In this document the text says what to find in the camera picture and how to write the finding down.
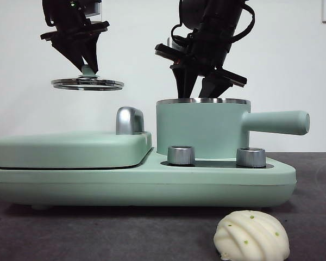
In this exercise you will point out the mint green breakfast machine base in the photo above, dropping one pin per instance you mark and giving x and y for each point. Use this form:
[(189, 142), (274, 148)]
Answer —
[(141, 187)]

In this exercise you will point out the chrome control knob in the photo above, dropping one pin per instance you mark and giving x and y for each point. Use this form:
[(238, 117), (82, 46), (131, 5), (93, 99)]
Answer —
[(250, 157), (180, 156)]

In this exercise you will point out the pleated white bun green flecks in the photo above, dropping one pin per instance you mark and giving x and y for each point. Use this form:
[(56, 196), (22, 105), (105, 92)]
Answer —
[(250, 236)]

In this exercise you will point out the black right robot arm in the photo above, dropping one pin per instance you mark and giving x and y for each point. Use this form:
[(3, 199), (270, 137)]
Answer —
[(212, 13)]

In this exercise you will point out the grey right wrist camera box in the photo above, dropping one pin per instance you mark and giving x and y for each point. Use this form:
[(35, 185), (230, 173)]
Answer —
[(172, 43)]

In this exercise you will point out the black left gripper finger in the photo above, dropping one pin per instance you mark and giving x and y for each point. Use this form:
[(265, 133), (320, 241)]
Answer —
[(69, 49), (92, 49)]

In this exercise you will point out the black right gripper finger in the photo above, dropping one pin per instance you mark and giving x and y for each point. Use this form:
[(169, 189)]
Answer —
[(212, 85), (182, 81)]

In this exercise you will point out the glass pot lid green knob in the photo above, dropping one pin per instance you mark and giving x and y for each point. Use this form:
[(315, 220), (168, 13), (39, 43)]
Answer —
[(87, 83)]

